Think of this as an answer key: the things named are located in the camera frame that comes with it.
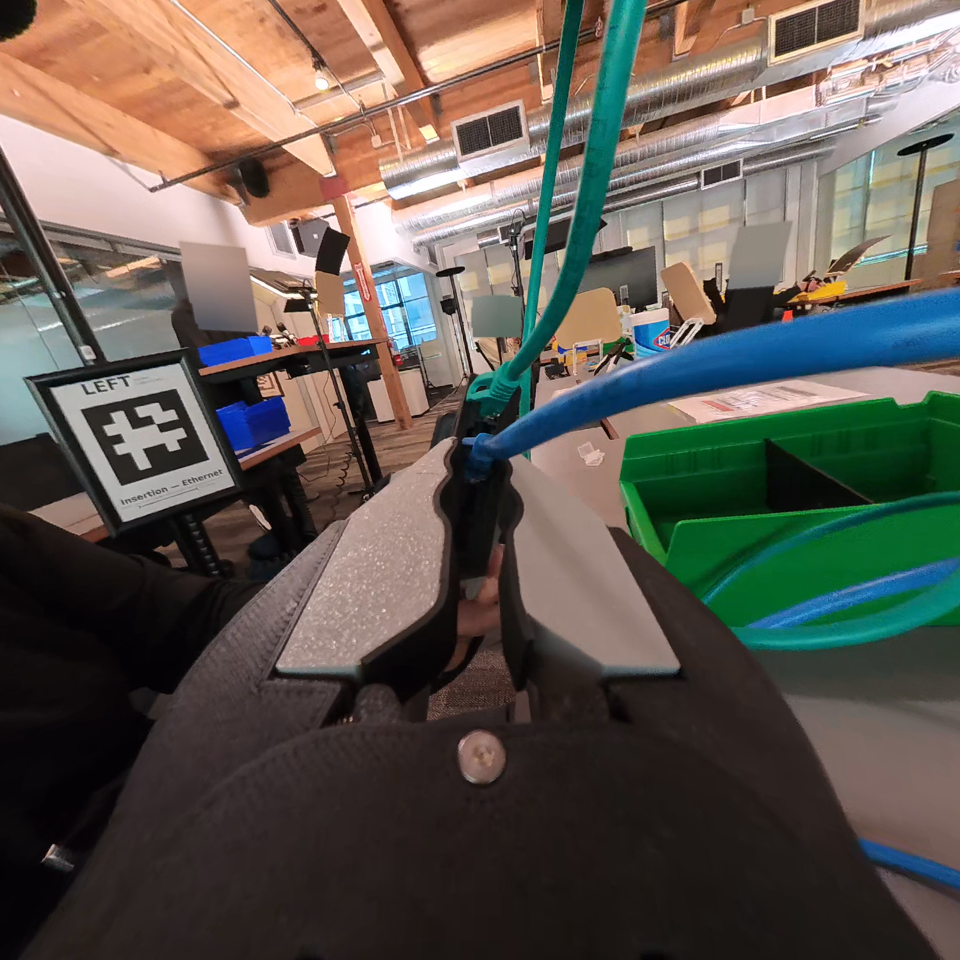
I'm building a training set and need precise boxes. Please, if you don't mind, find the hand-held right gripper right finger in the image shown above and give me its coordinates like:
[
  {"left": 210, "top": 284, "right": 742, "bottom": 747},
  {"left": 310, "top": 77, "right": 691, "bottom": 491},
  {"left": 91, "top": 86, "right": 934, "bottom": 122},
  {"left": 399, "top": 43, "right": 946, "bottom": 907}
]
[{"left": 498, "top": 457, "right": 681, "bottom": 691}]

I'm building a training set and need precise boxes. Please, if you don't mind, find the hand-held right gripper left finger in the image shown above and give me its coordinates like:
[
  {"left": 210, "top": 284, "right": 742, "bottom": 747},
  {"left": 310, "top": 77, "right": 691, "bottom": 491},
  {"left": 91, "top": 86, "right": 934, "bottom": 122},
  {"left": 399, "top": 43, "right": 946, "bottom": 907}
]
[{"left": 275, "top": 438, "right": 462, "bottom": 702}]

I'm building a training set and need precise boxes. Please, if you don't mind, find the black network switch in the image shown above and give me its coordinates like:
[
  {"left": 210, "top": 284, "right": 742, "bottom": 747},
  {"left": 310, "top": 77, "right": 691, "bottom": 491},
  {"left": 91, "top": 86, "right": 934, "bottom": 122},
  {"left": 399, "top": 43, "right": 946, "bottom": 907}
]
[{"left": 450, "top": 397, "right": 522, "bottom": 601}]

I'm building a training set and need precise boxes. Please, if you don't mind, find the green plastic bin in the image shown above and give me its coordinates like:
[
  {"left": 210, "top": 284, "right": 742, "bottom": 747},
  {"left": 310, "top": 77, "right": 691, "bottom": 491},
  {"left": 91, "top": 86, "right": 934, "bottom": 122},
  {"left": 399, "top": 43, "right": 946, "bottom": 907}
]
[{"left": 618, "top": 390, "right": 960, "bottom": 627}]

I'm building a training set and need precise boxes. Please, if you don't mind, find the green ethernet cable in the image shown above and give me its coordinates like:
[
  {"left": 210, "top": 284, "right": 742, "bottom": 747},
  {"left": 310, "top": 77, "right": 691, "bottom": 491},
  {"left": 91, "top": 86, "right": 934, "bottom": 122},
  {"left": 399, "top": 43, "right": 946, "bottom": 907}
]
[{"left": 465, "top": 0, "right": 960, "bottom": 652}]

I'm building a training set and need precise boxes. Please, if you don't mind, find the blue ethernet cable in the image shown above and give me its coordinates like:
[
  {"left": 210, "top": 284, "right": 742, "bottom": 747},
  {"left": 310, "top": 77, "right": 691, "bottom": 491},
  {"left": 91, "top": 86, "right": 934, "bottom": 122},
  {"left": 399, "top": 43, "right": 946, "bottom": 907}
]
[{"left": 461, "top": 287, "right": 960, "bottom": 894}]

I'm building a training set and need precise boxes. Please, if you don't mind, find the person's left hand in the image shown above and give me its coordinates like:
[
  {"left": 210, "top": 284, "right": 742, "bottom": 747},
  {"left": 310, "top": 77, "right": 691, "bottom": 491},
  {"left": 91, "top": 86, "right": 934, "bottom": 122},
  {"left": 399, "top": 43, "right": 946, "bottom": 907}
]
[{"left": 453, "top": 546, "right": 505, "bottom": 672}]

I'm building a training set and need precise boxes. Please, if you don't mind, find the blue storage bin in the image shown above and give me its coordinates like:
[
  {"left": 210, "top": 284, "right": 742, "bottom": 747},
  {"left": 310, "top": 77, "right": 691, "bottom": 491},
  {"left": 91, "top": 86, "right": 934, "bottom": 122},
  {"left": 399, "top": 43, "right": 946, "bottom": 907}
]
[
  {"left": 216, "top": 396, "right": 292, "bottom": 453},
  {"left": 198, "top": 335, "right": 274, "bottom": 369}
]

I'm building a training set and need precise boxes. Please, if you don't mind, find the disinfecting wipes canister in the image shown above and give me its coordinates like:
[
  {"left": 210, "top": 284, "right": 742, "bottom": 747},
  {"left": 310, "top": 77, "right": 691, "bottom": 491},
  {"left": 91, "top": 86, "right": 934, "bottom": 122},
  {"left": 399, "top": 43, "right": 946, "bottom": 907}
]
[{"left": 628, "top": 309, "right": 672, "bottom": 360}]

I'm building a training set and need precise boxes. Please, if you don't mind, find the black bin divider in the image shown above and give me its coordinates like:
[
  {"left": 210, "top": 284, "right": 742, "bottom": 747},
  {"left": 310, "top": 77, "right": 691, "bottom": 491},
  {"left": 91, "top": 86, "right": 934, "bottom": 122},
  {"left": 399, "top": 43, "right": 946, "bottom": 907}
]
[{"left": 765, "top": 438, "right": 871, "bottom": 511}]

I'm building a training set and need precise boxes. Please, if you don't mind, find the black monitor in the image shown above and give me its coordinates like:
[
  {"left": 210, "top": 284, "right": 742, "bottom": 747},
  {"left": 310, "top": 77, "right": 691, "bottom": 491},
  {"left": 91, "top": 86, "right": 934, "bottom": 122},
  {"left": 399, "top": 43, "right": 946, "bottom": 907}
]
[{"left": 592, "top": 246, "right": 661, "bottom": 310}]

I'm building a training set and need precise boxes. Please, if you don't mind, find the printed paper sheet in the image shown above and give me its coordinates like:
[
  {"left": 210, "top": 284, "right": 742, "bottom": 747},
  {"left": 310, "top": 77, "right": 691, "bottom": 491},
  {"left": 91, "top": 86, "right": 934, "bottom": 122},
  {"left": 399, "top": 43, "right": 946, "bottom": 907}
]
[{"left": 667, "top": 380, "right": 873, "bottom": 423}]

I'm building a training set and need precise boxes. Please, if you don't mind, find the framed marker sign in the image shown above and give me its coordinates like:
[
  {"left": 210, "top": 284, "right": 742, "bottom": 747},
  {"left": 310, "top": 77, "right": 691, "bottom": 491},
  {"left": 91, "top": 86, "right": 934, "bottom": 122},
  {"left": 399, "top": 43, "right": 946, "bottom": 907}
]
[{"left": 24, "top": 348, "right": 245, "bottom": 571}]

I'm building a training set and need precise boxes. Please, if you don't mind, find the black floor lamp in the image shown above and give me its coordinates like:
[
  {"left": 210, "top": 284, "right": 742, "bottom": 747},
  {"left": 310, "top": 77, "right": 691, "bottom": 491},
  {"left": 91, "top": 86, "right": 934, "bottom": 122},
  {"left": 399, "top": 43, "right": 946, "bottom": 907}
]
[{"left": 896, "top": 133, "right": 955, "bottom": 282}]

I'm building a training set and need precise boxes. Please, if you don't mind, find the silver ventilation duct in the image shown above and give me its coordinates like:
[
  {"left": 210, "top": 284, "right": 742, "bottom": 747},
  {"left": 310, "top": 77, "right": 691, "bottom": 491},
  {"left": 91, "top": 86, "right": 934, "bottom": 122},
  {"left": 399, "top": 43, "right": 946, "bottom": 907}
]
[{"left": 378, "top": 30, "right": 960, "bottom": 249}]

